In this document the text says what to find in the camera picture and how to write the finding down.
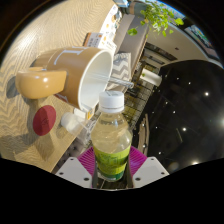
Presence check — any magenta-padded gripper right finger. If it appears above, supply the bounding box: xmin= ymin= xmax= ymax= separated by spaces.
xmin=123 ymin=145 xmax=170 ymax=189

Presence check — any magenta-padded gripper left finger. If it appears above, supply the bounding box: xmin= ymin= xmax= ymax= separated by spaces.
xmin=54 ymin=145 xmax=98 ymax=190

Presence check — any clear bottle with green label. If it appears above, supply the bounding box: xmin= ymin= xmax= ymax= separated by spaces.
xmin=90 ymin=90 xmax=133 ymax=183

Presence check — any clear plastic cup with straw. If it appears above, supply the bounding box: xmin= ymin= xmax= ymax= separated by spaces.
xmin=60 ymin=72 xmax=135 ymax=135

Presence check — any flat round red coaster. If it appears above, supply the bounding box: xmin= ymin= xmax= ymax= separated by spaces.
xmin=32 ymin=104 xmax=57 ymax=137

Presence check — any group of ceiling lights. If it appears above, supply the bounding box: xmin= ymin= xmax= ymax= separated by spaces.
xmin=155 ymin=79 xmax=224 ymax=167

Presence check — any white round column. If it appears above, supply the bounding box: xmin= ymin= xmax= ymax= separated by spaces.
xmin=139 ymin=67 xmax=163 ymax=88

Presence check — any mustard mug with white inside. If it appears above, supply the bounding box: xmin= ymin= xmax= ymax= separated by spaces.
xmin=15 ymin=46 xmax=115 ymax=111

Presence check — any grey white chevron cushion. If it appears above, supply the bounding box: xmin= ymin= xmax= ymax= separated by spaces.
xmin=105 ymin=52 xmax=133 ymax=93

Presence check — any grey curved sofa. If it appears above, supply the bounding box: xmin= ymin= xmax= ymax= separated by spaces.
xmin=112 ymin=12 xmax=152 ymax=78

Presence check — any green potted plant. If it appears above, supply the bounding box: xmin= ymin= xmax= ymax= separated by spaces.
xmin=127 ymin=1 xmax=185 ymax=38

